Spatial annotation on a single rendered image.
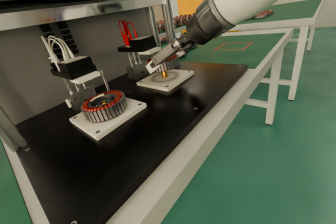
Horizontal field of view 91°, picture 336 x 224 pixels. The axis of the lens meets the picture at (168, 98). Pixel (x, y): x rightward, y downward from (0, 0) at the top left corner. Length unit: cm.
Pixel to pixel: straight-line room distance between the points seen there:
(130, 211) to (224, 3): 39
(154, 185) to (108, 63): 56
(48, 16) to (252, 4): 44
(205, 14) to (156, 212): 38
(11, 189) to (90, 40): 49
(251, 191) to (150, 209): 95
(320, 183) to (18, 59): 148
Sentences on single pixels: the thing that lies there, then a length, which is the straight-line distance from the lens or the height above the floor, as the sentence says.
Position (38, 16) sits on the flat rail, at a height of 103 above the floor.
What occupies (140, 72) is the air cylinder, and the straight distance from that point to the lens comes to 68.
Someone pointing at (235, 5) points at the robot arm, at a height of 97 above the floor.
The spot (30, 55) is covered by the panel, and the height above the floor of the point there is 94.
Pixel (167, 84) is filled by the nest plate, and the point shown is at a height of 78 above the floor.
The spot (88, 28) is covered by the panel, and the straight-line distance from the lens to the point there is 72.
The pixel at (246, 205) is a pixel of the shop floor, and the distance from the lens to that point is 114.
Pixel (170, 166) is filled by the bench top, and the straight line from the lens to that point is 32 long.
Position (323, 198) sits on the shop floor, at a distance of 128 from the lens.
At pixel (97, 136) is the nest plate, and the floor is 78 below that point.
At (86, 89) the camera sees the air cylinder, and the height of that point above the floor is 82.
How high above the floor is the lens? 99
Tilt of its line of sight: 27 degrees down
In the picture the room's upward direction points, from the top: 12 degrees counter-clockwise
